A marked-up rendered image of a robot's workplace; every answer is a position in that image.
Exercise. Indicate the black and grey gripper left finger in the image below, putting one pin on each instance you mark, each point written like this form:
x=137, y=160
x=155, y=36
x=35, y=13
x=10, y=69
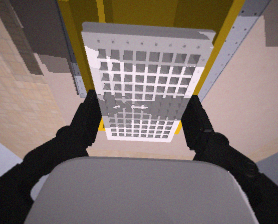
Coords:
x=70, y=141

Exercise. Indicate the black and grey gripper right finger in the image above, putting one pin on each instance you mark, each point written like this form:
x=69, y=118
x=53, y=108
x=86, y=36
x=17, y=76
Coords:
x=214, y=148

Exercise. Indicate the yellow open-top bin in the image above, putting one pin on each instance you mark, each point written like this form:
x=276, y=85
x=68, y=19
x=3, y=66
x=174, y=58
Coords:
x=217, y=15

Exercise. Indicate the grey perforated base plate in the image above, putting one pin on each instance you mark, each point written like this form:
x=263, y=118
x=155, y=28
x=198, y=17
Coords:
x=248, y=16

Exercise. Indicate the white well plate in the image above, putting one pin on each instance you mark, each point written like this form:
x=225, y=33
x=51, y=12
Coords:
x=134, y=98

